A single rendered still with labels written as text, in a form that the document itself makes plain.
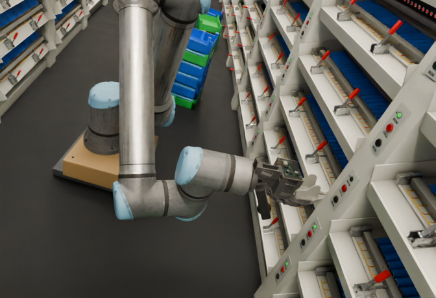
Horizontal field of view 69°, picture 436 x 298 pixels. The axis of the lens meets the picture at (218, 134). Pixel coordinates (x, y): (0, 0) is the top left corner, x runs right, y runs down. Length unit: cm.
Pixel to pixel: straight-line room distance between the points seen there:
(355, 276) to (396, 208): 20
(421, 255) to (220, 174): 41
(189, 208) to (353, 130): 49
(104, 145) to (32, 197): 34
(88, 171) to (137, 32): 73
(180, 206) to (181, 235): 62
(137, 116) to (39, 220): 76
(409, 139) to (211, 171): 41
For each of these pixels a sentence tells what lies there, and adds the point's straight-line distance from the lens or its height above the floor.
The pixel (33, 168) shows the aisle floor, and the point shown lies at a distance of 161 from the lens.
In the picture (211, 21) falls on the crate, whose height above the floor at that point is 17.
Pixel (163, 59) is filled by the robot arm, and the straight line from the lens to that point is 109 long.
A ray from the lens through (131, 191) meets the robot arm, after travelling 77.
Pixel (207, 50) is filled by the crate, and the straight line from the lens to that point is 193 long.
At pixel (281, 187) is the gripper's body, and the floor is 66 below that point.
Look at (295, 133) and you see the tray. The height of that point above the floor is 54.
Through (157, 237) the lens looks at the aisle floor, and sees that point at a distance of 138.
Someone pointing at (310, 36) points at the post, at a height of 82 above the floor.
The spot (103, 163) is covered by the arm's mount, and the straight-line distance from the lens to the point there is 140.
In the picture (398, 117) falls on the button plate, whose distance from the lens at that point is 77.
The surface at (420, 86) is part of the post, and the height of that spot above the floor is 96.
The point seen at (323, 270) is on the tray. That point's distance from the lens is 103.
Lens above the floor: 113
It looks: 35 degrees down
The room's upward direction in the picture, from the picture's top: 20 degrees clockwise
